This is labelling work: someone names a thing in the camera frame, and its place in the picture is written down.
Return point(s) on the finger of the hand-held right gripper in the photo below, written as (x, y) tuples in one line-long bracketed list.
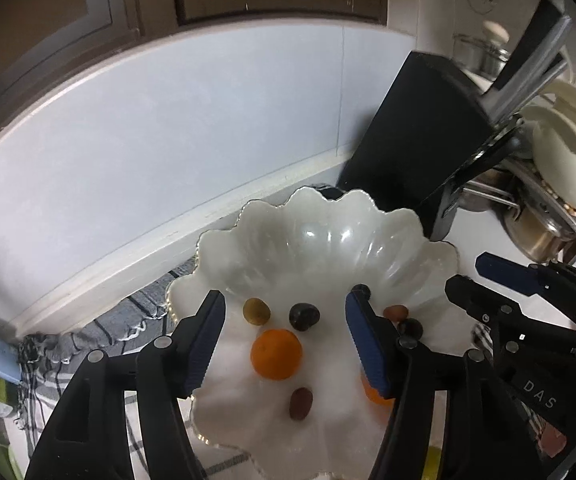
[(473, 296), (505, 272)]

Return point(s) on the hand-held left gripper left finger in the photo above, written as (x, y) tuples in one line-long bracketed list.
[(205, 340)]

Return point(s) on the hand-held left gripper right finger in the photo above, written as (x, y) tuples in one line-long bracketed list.
[(368, 345)]

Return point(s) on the red date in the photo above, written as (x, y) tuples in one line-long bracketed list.
[(300, 403), (395, 312)]

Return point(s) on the dark plum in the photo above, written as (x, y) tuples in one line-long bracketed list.
[(303, 317), (412, 329)]

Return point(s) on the orange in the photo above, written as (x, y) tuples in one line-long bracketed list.
[(276, 354), (375, 396)]

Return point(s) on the small yellow fruit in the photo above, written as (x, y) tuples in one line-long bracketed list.
[(256, 311)]

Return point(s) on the white scalloped bowl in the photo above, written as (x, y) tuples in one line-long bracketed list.
[(298, 250)]

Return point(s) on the person's right hand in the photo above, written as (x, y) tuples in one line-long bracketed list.
[(552, 442)]

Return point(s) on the black white checkered cloth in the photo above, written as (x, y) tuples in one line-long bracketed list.
[(113, 325)]

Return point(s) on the cream ceramic pot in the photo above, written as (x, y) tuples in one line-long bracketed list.
[(568, 160)]

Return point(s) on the yellow-green round fruit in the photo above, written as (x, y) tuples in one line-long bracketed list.
[(433, 465)]

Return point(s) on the black knife block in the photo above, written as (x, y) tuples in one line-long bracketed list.
[(418, 130)]

